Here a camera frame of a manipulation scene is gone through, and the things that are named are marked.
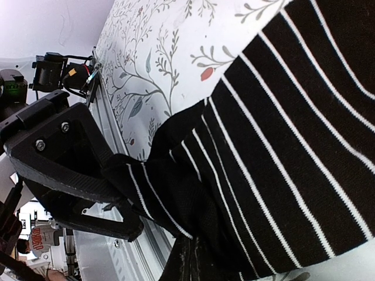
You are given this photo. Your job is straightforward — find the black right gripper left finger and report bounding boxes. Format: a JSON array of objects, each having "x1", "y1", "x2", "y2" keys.
[{"x1": 1, "y1": 90, "x2": 139, "y2": 232}]

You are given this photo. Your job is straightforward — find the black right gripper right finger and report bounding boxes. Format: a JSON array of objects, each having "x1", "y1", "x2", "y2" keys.
[{"x1": 159, "y1": 235, "x2": 243, "y2": 281}]

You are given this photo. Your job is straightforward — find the black white striped sock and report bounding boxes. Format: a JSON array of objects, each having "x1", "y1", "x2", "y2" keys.
[{"x1": 102, "y1": 1, "x2": 374, "y2": 280}]

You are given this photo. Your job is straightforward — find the floral white table mat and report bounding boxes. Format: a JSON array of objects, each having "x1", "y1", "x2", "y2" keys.
[{"x1": 95, "y1": 0, "x2": 311, "y2": 281}]

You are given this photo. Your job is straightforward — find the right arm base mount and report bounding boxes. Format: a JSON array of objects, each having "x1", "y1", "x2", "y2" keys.
[{"x1": 29, "y1": 52, "x2": 102, "y2": 105}]

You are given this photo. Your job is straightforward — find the aluminium front rail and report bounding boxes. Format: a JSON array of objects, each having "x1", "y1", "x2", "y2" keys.
[{"x1": 73, "y1": 55, "x2": 176, "y2": 281}]

